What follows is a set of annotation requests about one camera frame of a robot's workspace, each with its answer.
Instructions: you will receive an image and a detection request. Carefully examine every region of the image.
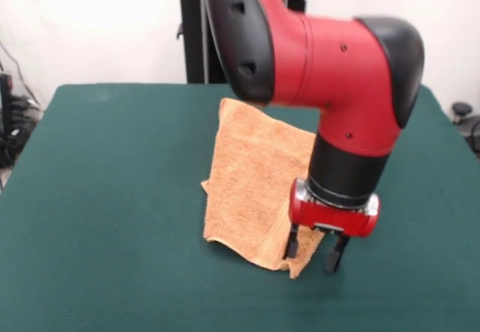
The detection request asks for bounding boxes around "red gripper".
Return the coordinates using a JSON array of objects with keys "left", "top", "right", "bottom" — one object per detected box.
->
[{"left": 282, "top": 178, "right": 381, "bottom": 274}]

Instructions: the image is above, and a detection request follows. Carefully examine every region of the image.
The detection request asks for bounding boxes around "orange terry towel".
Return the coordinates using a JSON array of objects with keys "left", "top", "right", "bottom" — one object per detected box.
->
[{"left": 200, "top": 97, "right": 326, "bottom": 280}]

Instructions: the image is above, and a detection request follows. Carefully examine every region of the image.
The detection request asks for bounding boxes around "dark green table cloth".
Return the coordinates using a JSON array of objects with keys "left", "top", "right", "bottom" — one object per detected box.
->
[{"left": 0, "top": 82, "right": 480, "bottom": 332}]

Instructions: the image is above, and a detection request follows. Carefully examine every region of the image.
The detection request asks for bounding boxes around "black round knob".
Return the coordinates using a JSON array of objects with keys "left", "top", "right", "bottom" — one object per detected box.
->
[{"left": 451, "top": 102, "right": 474, "bottom": 124}]

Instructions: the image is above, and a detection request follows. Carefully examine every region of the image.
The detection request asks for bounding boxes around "black electronics box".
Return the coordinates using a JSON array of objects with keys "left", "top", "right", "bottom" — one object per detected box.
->
[{"left": 0, "top": 72, "right": 14, "bottom": 168}]

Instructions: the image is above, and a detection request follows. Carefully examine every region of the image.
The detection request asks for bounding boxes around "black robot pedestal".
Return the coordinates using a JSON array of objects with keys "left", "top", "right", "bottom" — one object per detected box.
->
[{"left": 163, "top": 0, "right": 324, "bottom": 85}]

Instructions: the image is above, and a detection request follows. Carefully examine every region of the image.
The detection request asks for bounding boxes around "black cable bundle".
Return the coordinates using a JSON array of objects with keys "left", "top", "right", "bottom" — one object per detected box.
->
[{"left": 9, "top": 96, "right": 43, "bottom": 138}]

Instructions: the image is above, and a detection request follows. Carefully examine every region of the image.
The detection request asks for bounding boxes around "grey wall cable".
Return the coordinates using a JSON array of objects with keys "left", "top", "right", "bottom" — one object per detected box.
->
[{"left": 0, "top": 41, "right": 38, "bottom": 104}]

